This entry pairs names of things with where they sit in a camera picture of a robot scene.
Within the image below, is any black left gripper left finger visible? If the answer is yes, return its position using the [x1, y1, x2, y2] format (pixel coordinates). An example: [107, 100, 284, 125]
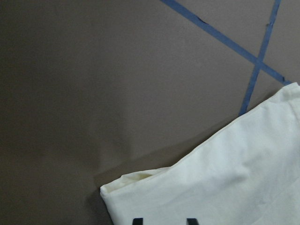
[132, 217, 143, 225]

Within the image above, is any cream long-sleeve printed shirt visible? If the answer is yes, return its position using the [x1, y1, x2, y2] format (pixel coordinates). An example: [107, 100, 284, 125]
[100, 83, 300, 225]

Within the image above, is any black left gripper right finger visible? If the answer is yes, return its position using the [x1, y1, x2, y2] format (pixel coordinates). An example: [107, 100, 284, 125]
[187, 218, 198, 225]

